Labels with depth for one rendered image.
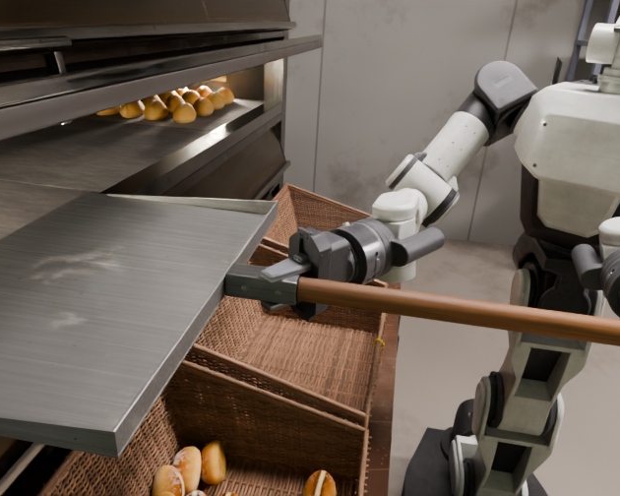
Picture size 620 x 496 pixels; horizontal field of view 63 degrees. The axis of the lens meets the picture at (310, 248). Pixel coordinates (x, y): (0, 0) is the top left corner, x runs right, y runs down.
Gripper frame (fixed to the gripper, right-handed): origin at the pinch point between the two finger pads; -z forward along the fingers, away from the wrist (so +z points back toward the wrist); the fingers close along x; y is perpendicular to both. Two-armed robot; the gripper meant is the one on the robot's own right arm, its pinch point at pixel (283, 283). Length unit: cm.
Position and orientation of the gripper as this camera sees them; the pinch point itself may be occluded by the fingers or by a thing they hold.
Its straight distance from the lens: 63.9
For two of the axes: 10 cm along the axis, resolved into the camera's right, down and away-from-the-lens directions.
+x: -0.6, 9.1, 4.2
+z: 7.0, -2.6, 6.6
